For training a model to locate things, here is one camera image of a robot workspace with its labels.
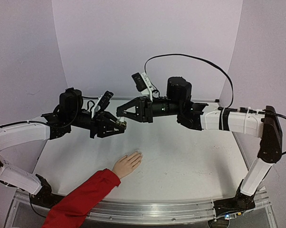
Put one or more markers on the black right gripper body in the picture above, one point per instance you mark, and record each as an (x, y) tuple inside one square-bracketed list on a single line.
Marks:
[(147, 109)]

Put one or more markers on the yellow nail polish bottle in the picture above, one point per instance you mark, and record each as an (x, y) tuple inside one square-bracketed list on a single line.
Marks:
[(121, 124)]

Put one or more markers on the aluminium table edge rail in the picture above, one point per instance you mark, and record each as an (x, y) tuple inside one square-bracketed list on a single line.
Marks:
[(179, 214)]

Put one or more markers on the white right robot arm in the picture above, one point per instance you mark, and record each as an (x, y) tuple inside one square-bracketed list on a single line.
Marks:
[(261, 124)]

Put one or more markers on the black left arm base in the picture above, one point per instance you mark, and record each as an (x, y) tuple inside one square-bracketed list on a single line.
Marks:
[(45, 198)]

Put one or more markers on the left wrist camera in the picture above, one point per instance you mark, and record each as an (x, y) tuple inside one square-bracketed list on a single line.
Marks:
[(102, 103)]

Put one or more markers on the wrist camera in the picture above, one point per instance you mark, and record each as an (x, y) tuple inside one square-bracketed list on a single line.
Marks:
[(102, 103), (144, 85)]

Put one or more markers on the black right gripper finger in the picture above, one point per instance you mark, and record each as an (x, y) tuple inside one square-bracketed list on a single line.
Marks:
[(131, 107), (133, 116)]

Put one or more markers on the red sleeved forearm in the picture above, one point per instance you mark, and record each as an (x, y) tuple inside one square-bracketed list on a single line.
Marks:
[(73, 209)]

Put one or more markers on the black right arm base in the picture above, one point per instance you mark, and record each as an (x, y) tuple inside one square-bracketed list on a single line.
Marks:
[(239, 203)]

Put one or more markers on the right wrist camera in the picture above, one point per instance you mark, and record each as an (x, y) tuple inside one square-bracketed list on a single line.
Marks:
[(144, 85)]

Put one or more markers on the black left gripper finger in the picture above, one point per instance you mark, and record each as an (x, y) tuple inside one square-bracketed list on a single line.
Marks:
[(107, 131), (109, 118)]

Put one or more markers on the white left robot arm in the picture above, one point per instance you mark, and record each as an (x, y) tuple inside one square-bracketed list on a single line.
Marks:
[(68, 113)]

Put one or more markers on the mannequin hand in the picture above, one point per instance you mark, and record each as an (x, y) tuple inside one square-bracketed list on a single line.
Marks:
[(127, 164)]

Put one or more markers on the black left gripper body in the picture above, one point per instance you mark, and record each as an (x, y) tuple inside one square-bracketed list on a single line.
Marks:
[(94, 126)]

